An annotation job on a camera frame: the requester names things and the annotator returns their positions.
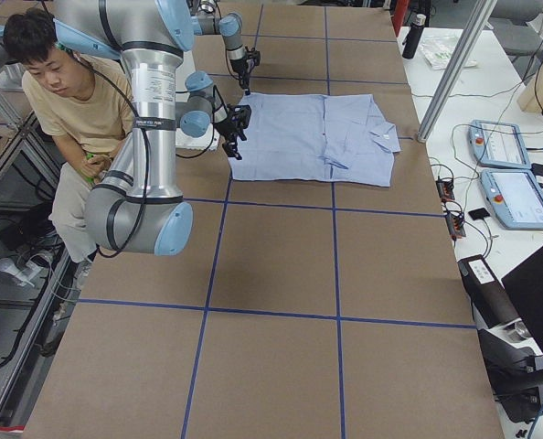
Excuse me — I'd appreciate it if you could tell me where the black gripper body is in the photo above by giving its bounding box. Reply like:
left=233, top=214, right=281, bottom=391
left=230, top=55, right=253, bottom=80
left=216, top=107, right=247, bottom=141

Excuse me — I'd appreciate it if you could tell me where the light blue striped shirt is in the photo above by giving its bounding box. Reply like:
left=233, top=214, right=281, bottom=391
left=229, top=92, right=400, bottom=187

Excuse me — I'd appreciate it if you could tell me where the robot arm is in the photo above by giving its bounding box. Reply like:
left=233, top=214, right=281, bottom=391
left=188, top=0, right=261, bottom=95
left=54, top=1, right=260, bottom=257

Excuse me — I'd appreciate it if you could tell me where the green object in hands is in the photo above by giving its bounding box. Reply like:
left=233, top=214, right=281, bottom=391
left=80, top=153, right=99, bottom=184

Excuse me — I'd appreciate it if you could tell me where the seated person in beige shirt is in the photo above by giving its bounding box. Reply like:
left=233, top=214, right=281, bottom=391
left=3, top=8, right=133, bottom=287

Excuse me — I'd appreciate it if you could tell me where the black water bottle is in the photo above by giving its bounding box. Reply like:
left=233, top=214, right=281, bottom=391
left=401, top=14, right=427, bottom=59

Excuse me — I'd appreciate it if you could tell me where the upper teach pendant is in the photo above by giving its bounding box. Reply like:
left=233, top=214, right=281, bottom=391
left=468, top=120, right=531, bottom=170

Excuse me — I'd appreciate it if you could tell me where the teach pendant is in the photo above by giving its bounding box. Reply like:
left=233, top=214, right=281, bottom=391
left=480, top=169, right=543, bottom=230
left=468, top=120, right=531, bottom=170

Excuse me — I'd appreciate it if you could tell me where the lower teach pendant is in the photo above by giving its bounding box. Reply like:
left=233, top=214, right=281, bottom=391
left=480, top=169, right=543, bottom=230

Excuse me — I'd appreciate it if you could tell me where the aluminium frame post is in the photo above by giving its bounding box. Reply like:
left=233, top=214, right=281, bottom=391
left=416, top=0, right=497, bottom=143

